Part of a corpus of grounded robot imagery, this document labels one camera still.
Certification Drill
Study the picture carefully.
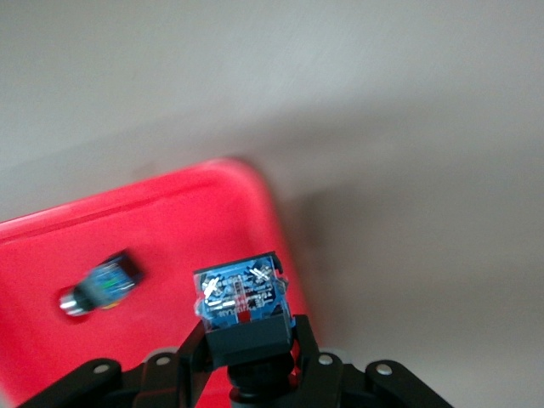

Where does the small switch with metal cap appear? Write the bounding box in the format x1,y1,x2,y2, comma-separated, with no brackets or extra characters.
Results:
58,249,145,319

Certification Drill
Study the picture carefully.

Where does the blue push-button switch block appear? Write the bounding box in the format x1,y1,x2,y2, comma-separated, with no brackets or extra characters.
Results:
193,251,298,408

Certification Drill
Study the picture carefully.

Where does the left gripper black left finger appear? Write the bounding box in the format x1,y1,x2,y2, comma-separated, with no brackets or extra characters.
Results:
16,319,231,408

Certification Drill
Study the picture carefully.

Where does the red plastic tray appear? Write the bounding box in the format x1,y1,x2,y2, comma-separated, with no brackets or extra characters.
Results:
0,156,328,408

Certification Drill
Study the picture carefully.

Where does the brown table cover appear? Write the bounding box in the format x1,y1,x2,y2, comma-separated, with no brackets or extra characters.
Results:
0,0,544,408

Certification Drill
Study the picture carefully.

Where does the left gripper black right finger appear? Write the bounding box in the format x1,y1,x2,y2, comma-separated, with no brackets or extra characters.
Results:
291,314,454,408

